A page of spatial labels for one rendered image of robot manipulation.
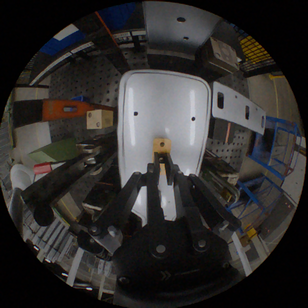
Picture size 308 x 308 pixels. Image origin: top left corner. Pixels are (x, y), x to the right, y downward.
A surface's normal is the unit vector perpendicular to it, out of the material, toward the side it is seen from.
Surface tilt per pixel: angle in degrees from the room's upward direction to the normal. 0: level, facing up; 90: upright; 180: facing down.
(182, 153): 0
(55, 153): 90
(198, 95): 0
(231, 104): 0
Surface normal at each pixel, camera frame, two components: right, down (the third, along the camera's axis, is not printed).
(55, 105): 1.00, 0.06
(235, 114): -0.01, 0.36
